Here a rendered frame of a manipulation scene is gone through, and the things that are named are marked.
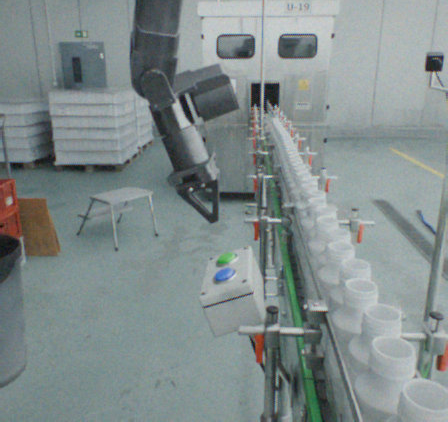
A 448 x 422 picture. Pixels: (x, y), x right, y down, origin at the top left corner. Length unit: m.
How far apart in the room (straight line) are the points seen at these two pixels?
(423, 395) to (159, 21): 0.48
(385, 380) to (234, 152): 4.46
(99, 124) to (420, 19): 7.23
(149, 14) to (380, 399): 0.48
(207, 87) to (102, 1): 10.28
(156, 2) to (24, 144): 6.77
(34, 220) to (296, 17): 3.14
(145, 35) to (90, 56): 10.29
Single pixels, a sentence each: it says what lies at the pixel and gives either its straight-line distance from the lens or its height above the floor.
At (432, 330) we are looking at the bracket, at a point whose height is 1.09.
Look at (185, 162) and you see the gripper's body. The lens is 0.64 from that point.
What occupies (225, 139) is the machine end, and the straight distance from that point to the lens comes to 4.80.
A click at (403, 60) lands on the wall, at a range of 10.77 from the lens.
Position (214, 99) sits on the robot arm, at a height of 1.37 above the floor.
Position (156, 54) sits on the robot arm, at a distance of 0.58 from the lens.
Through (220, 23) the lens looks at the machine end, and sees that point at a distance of 4.78.
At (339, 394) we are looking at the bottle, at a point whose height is 1.03.
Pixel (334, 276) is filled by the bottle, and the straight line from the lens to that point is 0.64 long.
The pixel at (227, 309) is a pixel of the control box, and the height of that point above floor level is 1.08.
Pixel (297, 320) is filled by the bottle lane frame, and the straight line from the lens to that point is 0.78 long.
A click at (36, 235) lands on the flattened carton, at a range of 3.73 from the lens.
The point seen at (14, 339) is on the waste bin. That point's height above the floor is 0.22.
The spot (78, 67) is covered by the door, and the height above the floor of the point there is 1.55.
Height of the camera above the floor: 1.40
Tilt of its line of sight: 17 degrees down
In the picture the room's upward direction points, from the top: straight up
